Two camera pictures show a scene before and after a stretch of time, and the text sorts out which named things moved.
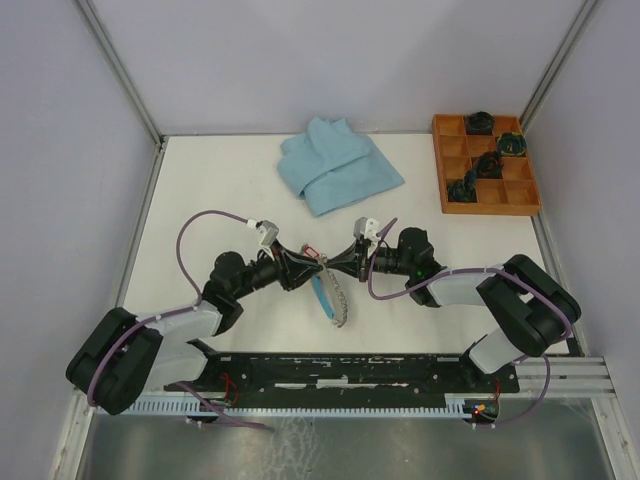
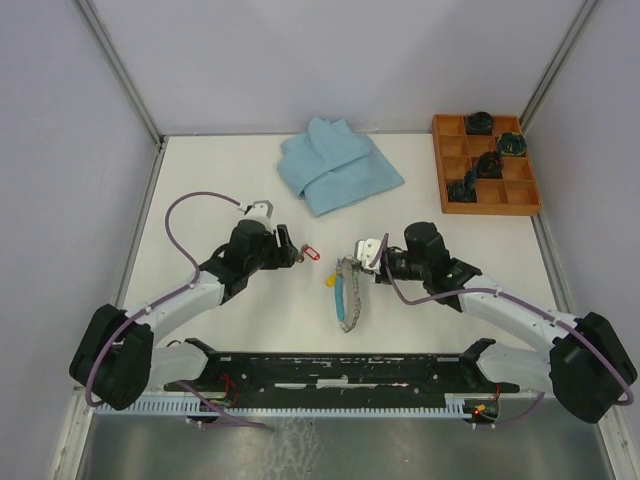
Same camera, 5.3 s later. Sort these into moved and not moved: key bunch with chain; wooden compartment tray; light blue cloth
Moved: key bunch with chain
Not moved: light blue cloth; wooden compartment tray
